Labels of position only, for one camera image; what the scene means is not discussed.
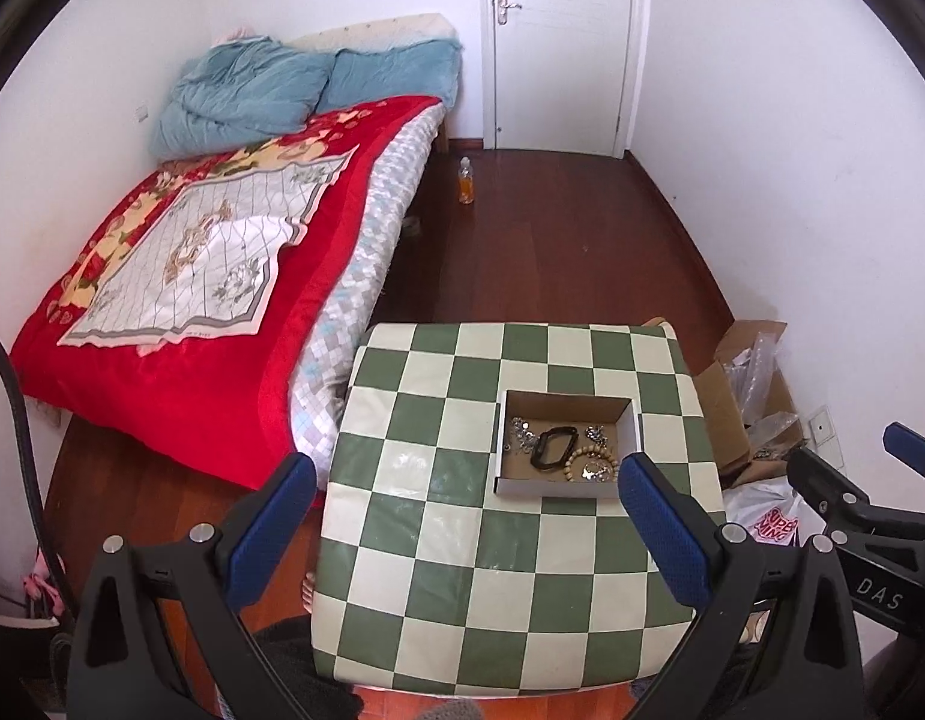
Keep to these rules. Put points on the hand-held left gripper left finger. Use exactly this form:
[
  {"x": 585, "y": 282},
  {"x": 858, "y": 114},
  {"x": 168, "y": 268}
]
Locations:
[{"x": 278, "y": 514}]

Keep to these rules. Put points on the white plastic bag red print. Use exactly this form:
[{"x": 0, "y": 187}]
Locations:
[{"x": 770, "y": 517}]

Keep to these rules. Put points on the blue pillow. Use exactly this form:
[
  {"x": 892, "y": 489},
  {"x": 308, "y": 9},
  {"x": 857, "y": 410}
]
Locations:
[{"x": 395, "y": 75}]

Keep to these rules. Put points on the white printed scarf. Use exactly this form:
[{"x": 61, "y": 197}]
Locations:
[{"x": 207, "y": 262}]

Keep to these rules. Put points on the blue duvet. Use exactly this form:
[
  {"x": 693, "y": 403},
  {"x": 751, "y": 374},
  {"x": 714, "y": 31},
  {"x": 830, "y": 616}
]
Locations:
[{"x": 244, "y": 90}]

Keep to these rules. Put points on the pink object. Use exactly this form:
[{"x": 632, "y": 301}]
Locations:
[{"x": 46, "y": 581}]

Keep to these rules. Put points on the brown cardboard box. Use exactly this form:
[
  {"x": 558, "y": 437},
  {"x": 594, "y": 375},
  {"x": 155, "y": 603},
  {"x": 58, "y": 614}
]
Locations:
[{"x": 721, "y": 405}]

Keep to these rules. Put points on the black wristband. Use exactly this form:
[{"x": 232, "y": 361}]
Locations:
[{"x": 539, "y": 454}]

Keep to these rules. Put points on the white door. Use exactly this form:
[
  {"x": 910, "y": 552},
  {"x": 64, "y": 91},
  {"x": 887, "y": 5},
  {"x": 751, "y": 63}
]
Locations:
[{"x": 563, "y": 45}]

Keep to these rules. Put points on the green checkered table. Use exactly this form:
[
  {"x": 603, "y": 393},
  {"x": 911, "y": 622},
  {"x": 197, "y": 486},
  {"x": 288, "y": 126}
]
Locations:
[{"x": 447, "y": 555}]

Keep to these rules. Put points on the orange drink bottle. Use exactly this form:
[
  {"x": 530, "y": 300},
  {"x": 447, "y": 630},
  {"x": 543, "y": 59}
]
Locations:
[{"x": 467, "y": 184}]

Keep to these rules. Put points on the red floral blanket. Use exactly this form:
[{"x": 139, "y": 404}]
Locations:
[{"x": 335, "y": 187}]

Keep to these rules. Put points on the dark fuzzy cloth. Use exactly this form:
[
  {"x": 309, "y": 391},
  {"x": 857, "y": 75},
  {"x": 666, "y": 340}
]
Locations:
[{"x": 304, "y": 660}]

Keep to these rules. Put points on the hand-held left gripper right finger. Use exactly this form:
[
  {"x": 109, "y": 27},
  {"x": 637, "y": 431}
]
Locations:
[{"x": 657, "y": 521}]

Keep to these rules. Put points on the white wall socket strip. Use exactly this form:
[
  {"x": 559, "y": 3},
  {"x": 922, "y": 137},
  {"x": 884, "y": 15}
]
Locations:
[{"x": 824, "y": 431}]

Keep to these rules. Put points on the clear plastic packaging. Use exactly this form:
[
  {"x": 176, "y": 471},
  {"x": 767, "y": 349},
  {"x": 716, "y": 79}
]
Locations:
[{"x": 758, "y": 382}]

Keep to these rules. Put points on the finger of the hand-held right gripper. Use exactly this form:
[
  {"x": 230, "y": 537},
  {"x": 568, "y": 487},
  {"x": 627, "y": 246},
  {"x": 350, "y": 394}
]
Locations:
[
  {"x": 916, "y": 450},
  {"x": 826, "y": 484}
]

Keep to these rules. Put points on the small white cardboard box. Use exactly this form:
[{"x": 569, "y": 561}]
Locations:
[{"x": 522, "y": 484}]

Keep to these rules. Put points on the pale checkered bed sheet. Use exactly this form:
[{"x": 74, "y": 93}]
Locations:
[{"x": 372, "y": 262}]

